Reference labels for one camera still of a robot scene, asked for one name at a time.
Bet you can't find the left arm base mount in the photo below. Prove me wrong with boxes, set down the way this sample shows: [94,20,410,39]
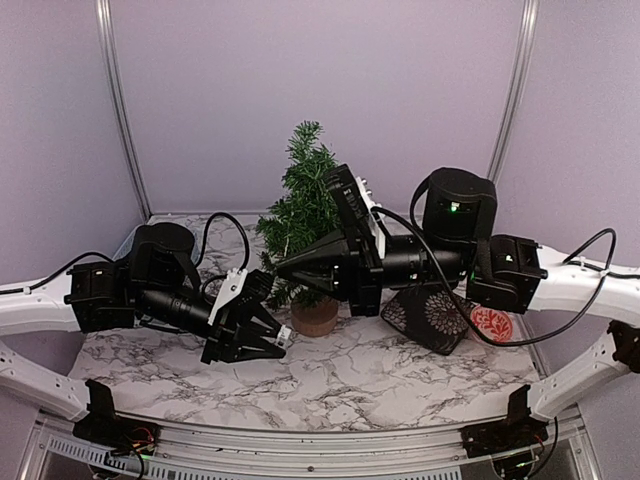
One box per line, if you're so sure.
[73,414,160,456]

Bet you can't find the small green christmas tree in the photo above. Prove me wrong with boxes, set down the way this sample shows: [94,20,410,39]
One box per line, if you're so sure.
[256,120,339,338]

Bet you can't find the aluminium frame post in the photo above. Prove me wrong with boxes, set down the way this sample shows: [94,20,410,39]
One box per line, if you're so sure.
[472,0,544,226]
[95,0,152,221]

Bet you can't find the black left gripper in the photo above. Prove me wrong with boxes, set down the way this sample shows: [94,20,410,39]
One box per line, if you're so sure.
[135,283,291,367]

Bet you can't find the left aluminium frame post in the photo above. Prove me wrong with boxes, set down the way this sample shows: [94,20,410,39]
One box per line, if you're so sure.
[95,0,152,221]

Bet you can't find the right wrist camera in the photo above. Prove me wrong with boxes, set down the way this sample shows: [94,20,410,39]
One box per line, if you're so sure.
[324,164,375,237]

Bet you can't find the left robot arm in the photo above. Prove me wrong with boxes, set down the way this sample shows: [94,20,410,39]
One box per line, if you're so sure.
[1,222,291,364]

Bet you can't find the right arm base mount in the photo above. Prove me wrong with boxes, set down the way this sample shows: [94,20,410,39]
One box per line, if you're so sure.
[460,419,548,458]

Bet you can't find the red white patterned bowl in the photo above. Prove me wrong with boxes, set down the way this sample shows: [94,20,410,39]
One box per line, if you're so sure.
[471,305,514,343]

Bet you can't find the black floral rectangular plate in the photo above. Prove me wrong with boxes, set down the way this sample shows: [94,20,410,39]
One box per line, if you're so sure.
[380,286,469,356]

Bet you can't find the light blue plastic basket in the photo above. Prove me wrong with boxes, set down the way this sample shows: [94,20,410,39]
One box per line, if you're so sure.
[113,231,135,260]

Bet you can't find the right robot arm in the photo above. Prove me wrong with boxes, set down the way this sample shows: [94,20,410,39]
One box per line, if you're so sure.
[275,165,639,448]

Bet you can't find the right aluminium frame post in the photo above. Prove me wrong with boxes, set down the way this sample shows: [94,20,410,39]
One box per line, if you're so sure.
[472,0,544,226]

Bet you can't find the clear string ornament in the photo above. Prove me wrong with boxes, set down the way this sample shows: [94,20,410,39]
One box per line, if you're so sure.
[277,219,301,347]

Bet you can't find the aluminium front rail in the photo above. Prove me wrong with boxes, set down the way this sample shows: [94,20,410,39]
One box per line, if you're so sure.
[17,408,602,479]

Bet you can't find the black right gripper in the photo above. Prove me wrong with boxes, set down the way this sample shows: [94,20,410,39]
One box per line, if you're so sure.
[276,217,474,320]

